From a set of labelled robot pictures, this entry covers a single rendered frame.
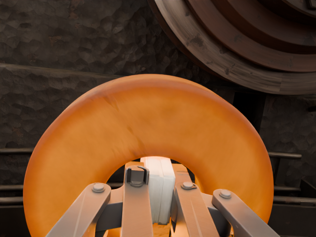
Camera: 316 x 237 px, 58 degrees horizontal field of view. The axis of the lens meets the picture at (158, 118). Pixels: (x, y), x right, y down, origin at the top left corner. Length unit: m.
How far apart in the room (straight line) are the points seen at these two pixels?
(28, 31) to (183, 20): 0.30
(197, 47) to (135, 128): 0.27
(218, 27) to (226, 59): 0.05
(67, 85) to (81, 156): 0.35
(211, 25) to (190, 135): 0.25
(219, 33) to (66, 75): 0.26
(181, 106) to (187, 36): 0.26
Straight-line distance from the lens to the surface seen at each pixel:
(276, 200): 0.52
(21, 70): 0.53
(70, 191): 0.18
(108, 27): 0.56
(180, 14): 0.41
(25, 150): 0.55
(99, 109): 0.16
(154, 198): 0.16
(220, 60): 0.42
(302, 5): 0.37
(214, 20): 0.40
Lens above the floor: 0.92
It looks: 12 degrees down
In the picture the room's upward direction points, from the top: 6 degrees clockwise
